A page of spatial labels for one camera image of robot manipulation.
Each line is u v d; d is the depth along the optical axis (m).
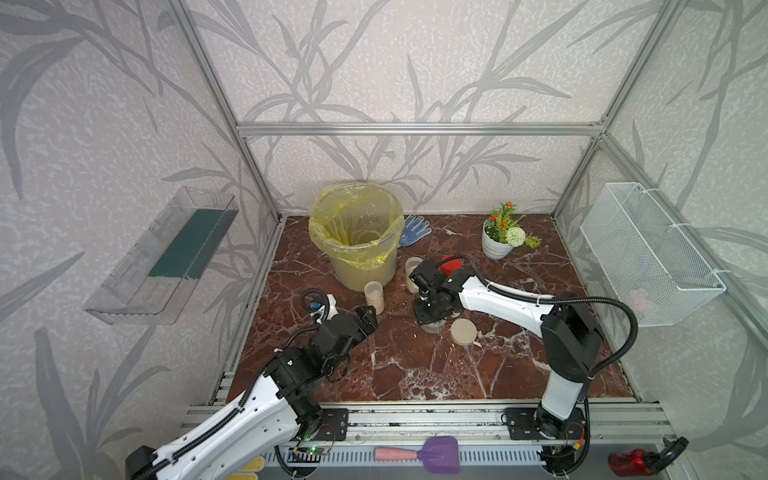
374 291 0.90
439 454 0.69
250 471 0.68
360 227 1.00
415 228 1.16
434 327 0.84
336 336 0.53
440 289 0.64
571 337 0.46
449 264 0.81
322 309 0.67
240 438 0.47
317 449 0.71
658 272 0.63
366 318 0.67
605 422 0.75
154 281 0.65
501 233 0.97
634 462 0.62
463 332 0.89
